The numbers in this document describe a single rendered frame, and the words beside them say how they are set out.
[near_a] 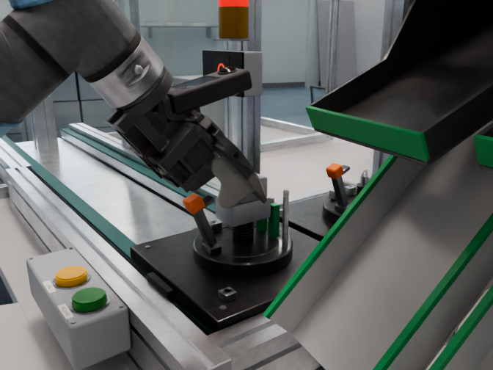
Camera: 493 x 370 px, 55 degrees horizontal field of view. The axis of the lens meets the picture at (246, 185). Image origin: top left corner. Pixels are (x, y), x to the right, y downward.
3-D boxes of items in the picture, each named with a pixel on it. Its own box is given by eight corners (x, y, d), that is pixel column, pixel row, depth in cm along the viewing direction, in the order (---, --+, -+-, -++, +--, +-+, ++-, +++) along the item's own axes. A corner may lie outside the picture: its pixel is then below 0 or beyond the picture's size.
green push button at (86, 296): (78, 323, 54) (77, 307, 54) (68, 307, 58) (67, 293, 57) (112, 311, 57) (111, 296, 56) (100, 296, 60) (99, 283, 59)
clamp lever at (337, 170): (343, 210, 77) (334, 170, 73) (334, 206, 78) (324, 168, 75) (358, 197, 78) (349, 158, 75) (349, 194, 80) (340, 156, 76)
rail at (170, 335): (196, 460, 48) (192, 369, 44) (11, 208, 116) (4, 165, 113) (240, 434, 51) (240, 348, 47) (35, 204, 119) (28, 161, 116)
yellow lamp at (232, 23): (229, 38, 77) (229, 6, 75) (213, 38, 80) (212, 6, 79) (254, 38, 79) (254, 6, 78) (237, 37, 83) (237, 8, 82)
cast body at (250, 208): (232, 227, 62) (232, 176, 60) (215, 218, 66) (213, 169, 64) (282, 213, 67) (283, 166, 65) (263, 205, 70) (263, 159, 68)
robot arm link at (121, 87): (123, 33, 54) (155, 33, 47) (150, 64, 56) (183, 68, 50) (77, 79, 52) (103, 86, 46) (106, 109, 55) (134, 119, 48)
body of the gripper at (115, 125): (162, 181, 61) (96, 116, 54) (205, 133, 63) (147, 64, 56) (192, 197, 55) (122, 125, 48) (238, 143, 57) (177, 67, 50)
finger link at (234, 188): (242, 229, 61) (191, 181, 58) (270, 194, 63) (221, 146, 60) (252, 232, 58) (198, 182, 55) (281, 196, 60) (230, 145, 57)
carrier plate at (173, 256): (218, 338, 52) (217, 321, 51) (130, 258, 71) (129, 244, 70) (364, 275, 66) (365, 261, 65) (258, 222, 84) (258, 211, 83)
